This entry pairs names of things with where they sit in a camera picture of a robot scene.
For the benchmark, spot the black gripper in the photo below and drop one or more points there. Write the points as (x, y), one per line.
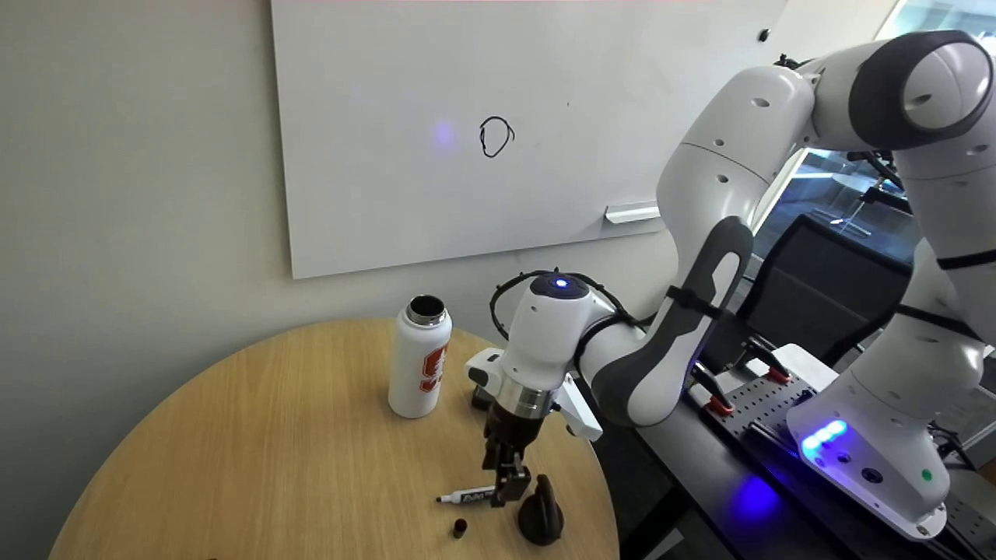
(509, 436)

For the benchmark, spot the white black-label whiteboard marker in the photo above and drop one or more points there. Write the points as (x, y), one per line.
(464, 500)

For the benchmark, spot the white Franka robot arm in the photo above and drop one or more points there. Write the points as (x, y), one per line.
(726, 158)

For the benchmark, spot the small black marker cap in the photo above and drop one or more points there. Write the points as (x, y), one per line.
(457, 531)

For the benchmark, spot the white whiteboard tray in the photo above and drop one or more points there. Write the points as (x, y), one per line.
(630, 213)

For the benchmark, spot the white bottle with red logo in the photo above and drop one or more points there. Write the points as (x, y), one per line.
(415, 363)

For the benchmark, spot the white perforated mounting plate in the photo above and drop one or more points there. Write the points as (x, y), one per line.
(762, 405)

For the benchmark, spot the black monitor screen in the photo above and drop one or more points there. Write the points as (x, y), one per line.
(828, 285)

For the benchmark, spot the white wall whiteboard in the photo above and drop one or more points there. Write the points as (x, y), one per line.
(415, 105)

